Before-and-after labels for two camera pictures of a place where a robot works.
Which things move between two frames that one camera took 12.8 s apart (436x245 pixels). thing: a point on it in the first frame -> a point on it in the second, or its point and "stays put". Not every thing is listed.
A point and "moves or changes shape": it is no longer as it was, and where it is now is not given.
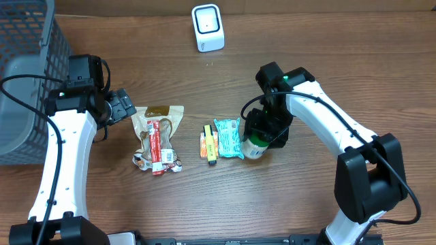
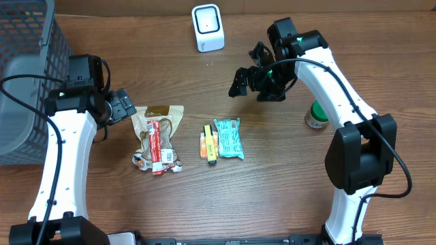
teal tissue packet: [229, 138] stays put
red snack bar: [154, 139] stays put
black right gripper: [264, 126] -> [250, 79]
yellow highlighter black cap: [210, 143] stays put
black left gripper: [122, 105] stays put
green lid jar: [254, 147] moves or changes shape
